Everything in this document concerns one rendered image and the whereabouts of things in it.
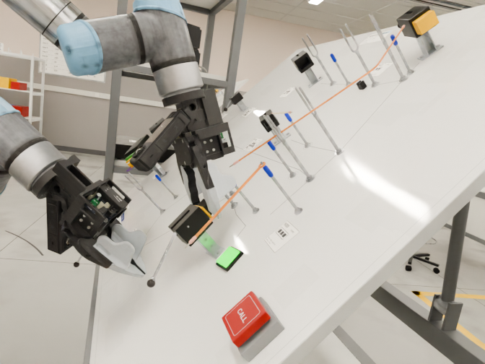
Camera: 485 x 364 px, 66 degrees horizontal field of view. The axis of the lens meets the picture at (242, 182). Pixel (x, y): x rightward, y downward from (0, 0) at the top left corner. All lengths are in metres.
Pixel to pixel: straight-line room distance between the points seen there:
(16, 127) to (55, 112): 7.86
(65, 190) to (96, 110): 7.70
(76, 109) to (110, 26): 7.81
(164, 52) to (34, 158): 0.25
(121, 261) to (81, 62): 0.30
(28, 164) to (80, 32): 0.20
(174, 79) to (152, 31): 0.07
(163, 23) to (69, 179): 0.27
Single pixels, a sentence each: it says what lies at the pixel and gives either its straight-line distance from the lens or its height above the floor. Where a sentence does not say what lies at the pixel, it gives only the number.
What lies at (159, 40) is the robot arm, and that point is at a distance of 0.62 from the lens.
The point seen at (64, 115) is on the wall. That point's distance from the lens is 8.47.
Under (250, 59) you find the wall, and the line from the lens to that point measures 8.35.
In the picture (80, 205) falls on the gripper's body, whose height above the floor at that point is 1.16.
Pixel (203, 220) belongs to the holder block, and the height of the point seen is 1.14.
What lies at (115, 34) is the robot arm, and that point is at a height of 1.41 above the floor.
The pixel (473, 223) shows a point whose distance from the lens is 4.76.
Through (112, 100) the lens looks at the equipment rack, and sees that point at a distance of 1.54.
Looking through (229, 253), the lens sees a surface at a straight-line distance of 0.62.
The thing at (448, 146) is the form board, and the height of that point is 1.32.
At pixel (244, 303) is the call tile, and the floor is 1.10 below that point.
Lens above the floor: 1.33
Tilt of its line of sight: 11 degrees down
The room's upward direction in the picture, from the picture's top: 9 degrees clockwise
